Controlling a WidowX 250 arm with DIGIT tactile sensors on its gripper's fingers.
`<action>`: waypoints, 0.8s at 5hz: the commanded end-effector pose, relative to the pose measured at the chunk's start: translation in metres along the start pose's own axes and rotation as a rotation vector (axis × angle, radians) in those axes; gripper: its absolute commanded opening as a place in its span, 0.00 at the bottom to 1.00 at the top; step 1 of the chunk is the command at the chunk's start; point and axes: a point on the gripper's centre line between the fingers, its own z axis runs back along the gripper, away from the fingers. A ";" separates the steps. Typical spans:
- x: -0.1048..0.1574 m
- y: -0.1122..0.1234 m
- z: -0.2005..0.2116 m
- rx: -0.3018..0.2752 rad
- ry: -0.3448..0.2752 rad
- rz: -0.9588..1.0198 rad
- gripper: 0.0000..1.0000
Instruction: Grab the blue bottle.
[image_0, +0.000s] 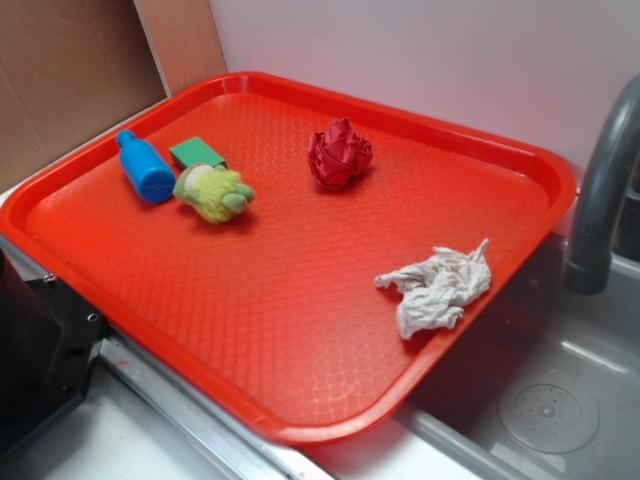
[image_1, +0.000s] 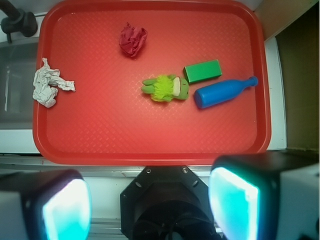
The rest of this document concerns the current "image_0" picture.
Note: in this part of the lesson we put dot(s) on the blue plastic bottle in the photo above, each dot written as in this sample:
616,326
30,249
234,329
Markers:
150,176

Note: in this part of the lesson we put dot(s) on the red plastic tray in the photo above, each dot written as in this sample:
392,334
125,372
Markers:
275,314

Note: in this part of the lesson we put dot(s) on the crumpled red cloth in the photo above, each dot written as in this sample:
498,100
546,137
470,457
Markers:
338,154

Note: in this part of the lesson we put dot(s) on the green plush toy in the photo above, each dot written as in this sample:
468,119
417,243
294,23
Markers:
216,193

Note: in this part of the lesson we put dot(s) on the crumpled white paper towel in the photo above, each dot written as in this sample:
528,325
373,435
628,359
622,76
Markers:
436,292

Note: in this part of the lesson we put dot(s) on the green rectangular block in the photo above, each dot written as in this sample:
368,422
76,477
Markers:
195,151

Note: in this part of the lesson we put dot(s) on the light wooden board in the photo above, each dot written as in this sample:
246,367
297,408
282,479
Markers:
184,41

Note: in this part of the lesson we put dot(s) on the grey sink faucet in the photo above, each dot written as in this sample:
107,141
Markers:
606,220

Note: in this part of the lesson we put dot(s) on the grey plastic sink basin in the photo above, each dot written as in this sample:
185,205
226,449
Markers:
544,384

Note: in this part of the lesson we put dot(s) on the brown cardboard panel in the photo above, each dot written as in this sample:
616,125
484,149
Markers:
70,70

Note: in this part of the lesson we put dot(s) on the black metal bracket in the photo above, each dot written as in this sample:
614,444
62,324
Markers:
50,338

